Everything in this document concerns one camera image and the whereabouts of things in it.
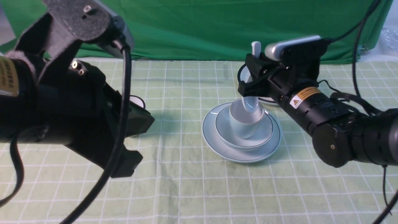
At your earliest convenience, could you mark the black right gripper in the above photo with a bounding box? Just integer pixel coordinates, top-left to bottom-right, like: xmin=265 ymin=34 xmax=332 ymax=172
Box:
xmin=238 ymin=53 xmax=333 ymax=131

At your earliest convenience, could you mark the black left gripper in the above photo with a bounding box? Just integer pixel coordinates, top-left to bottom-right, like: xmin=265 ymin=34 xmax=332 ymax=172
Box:
xmin=34 ymin=59 xmax=155 ymax=178

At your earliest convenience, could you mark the white ceramic spoon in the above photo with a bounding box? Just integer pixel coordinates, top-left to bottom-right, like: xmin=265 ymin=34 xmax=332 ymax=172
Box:
xmin=240 ymin=41 xmax=261 ymax=113

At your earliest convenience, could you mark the light blue cup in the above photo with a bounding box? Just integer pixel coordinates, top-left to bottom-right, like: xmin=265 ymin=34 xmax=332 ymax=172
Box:
xmin=229 ymin=98 xmax=265 ymax=139

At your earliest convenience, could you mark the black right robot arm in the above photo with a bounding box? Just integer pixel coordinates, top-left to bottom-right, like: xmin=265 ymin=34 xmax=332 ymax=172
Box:
xmin=238 ymin=53 xmax=397 ymax=168

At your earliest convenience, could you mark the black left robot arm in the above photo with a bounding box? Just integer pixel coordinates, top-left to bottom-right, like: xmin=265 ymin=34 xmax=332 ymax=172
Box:
xmin=1 ymin=50 xmax=121 ymax=169

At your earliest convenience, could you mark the white plate black rim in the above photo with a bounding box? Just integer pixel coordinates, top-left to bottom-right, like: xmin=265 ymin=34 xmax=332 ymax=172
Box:
xmin=237 ymin=65 xmax=277 ymax=106

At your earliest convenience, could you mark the white cup black rim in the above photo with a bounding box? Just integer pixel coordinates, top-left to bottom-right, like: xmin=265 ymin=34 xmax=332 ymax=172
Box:
xmin=129 ymin=95 xmax=146 ymax=109

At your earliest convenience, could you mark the green backdrop cloth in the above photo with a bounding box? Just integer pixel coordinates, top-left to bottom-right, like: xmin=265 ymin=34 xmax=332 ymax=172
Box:
xmin=0 ymin=0 xmax=393 ymax=64

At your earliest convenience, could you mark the light blue small bowl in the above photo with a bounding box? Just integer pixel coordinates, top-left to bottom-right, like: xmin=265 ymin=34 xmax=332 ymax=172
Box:
xmin=215 ymin=106 xmax=274 ymax=151

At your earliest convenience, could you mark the light blue large plate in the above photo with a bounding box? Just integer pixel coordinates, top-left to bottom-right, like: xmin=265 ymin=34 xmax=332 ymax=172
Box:
xmin=201 ymin=102 xmax=283 ymax=163

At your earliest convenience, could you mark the checked green tablecloth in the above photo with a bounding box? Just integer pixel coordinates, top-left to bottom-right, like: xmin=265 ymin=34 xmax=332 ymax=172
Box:
xmin=0 ymin=61 xmax=397 ymax=224

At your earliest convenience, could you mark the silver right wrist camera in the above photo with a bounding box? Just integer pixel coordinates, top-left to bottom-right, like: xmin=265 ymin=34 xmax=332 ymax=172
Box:
xmin=264 ymin=35 xmax=328 ymax=62

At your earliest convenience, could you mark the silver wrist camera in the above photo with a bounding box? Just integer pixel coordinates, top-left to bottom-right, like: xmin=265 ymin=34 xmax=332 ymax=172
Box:
xmin=264 ymin=35 xmax=328 ymax=62
xmin=95 ymin=0 xmax=135 ymax=59

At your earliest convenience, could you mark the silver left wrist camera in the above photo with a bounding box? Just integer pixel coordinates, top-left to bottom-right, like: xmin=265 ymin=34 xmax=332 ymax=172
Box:
xmin=95 ymin=0 xmax=135 ymax=59

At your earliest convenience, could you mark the black left camera cable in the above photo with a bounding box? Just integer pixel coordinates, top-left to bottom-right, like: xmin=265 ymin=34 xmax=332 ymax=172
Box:
xmin=0 ymin=37 xmax=132 ymax=224

